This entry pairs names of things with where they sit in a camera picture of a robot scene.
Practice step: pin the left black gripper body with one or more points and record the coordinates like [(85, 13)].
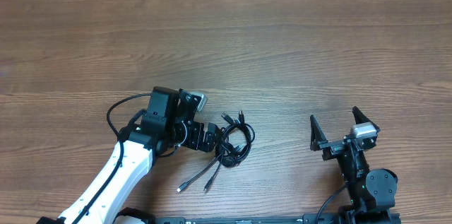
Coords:
[(188, 134)]

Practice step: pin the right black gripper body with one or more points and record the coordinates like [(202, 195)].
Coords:
[(333, 149)]

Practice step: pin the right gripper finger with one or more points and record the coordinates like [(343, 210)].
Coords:
[(317, 136), (360, 118)]

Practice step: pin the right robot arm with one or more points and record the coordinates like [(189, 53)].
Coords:
[(372, 192)]

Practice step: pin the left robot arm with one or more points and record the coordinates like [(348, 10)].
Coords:
[(167, 122)]

